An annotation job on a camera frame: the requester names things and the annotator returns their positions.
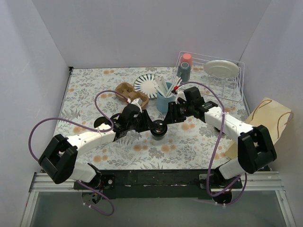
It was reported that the stack of black lids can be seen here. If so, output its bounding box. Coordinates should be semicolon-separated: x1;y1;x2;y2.
93;117;111;128

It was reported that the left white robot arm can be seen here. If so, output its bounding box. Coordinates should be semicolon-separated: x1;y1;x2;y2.
38;104;156;189

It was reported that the blue striped plate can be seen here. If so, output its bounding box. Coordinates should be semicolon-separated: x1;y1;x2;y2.
133;74;158;99

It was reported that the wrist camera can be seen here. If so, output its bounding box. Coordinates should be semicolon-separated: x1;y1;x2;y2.
127;98;143;112
172;86;186;104

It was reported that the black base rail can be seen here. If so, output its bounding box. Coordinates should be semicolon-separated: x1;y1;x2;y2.
73;168;242;201

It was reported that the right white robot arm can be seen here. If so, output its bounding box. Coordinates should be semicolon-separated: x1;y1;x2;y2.
164;87;277;188

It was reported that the blue straw holder cup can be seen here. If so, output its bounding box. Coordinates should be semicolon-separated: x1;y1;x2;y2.
156;86;176;114

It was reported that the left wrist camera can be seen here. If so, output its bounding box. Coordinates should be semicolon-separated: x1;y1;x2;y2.
127;98;143;112

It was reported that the dark teal cup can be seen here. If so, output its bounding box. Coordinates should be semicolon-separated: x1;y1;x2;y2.
177;62;191;83

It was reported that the white wire dish rack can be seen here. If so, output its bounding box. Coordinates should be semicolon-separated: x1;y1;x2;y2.
174;51;245;107

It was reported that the cream white plate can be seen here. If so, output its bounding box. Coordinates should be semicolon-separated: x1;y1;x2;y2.
204;60;240;78

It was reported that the dark paper coffee cup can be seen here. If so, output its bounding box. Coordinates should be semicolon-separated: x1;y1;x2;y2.
152;134;164;140

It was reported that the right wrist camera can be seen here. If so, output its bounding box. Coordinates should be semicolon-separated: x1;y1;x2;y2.
172;86;186;104

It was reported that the brown paper bag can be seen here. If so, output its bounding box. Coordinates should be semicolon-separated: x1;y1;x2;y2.
223;96;294;161

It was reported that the brown cardboard cup carrier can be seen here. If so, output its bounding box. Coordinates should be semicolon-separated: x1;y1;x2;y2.
115;82;149;109

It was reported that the black coffee cup lid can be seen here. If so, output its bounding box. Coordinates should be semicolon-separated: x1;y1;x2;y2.
151;120;168;135

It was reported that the pink cup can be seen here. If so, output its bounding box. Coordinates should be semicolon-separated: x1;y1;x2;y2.
181;53;192;67

